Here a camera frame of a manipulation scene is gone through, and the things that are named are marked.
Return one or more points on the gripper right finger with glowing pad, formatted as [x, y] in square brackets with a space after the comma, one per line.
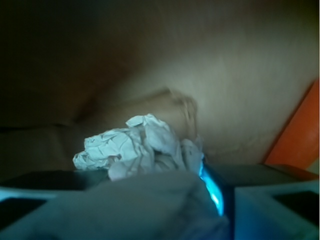
[265, 202]

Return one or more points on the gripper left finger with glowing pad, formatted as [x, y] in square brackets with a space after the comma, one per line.
[164, 206]

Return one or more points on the white paper ball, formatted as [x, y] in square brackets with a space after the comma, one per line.
[147, 145]

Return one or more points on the orange toy carrot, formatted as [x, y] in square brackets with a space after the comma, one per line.
[298, 144]

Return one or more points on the brown paper bag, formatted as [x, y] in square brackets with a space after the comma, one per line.
[230, 71]

